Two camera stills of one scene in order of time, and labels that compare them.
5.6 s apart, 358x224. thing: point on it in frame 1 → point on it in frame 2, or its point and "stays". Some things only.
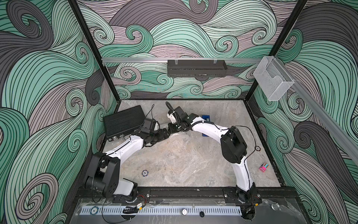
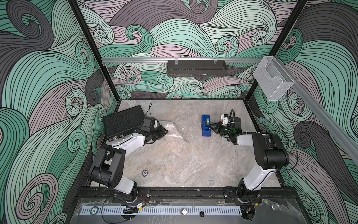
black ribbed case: (123, 123) stays
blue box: (206, 117) stays
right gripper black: (170, 129) → (216, 129)
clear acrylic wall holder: (273, 78) stays
